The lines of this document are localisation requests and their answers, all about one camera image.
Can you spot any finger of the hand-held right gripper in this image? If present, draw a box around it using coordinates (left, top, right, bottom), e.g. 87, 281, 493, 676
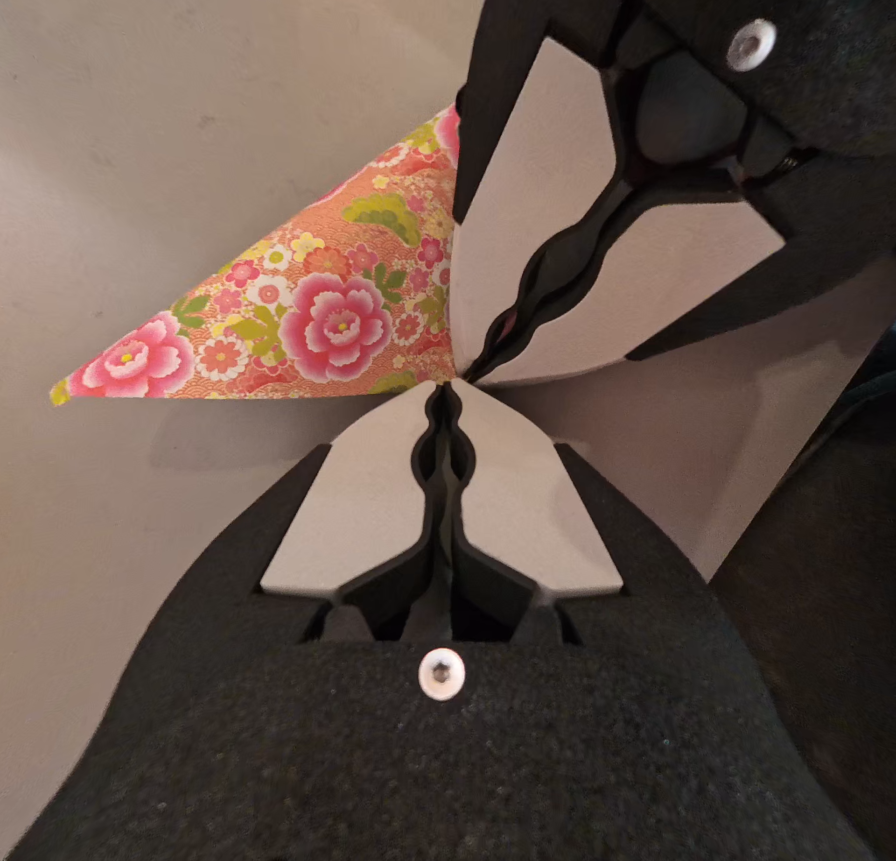
450, 36, 639, 384
463, 175, 787, 389

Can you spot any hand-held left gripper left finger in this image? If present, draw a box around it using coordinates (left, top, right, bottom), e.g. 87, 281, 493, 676
259, 379, 449, 642

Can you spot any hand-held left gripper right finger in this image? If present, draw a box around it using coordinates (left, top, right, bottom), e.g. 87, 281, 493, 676
445, 378, 624, 643

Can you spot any dark cloth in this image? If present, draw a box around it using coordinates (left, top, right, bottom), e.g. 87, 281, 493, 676
707, 315, 896, 861

